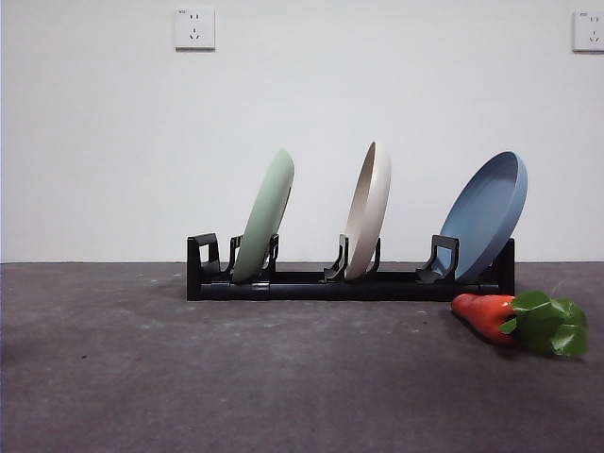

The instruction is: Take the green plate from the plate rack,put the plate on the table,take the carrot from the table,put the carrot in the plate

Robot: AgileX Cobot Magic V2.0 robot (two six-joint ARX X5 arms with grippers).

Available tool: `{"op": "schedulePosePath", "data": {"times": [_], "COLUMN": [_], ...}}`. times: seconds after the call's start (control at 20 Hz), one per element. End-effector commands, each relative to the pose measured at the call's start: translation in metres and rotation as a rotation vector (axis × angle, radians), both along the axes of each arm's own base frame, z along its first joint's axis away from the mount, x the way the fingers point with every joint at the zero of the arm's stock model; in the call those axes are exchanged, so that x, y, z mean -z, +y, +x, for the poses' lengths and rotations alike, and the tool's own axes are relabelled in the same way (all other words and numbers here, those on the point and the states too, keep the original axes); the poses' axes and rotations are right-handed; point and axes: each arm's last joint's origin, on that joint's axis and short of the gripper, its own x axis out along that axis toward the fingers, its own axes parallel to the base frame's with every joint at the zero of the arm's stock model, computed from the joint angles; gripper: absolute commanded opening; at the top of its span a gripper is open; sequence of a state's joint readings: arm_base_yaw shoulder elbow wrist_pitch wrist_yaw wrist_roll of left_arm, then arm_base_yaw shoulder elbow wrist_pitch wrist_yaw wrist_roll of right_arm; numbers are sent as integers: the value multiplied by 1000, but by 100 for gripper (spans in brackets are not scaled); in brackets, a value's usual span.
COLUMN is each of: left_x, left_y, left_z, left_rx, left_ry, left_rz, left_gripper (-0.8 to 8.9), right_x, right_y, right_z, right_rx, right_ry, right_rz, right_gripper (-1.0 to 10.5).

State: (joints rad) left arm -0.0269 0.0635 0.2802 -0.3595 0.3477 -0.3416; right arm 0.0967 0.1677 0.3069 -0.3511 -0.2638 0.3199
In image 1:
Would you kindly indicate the green plate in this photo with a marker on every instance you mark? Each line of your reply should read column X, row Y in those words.
column 264, row 212

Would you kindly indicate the orange toy carrot green leaves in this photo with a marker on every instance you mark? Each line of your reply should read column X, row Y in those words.
column 481, row 313

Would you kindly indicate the beige plate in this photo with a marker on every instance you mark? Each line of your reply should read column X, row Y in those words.
column 365, row 222

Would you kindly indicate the black plate rack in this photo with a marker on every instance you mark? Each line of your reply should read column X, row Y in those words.
column 330, row 290

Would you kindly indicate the blue plate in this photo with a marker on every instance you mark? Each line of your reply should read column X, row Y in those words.
column 481, row 217

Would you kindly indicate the white wall socket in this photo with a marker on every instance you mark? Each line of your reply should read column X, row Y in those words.
column 195, row 28
column 589, row 32

